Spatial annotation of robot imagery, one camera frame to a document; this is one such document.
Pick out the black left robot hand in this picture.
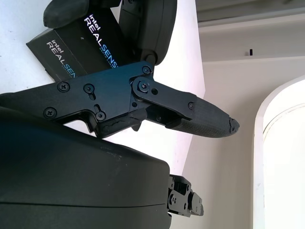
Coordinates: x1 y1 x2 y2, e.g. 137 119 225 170
43 0 179 132

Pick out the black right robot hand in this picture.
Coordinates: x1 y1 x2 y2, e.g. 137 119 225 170
0 61 240 229

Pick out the black printed box lid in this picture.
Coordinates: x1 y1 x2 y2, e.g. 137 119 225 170
25 5 120 81

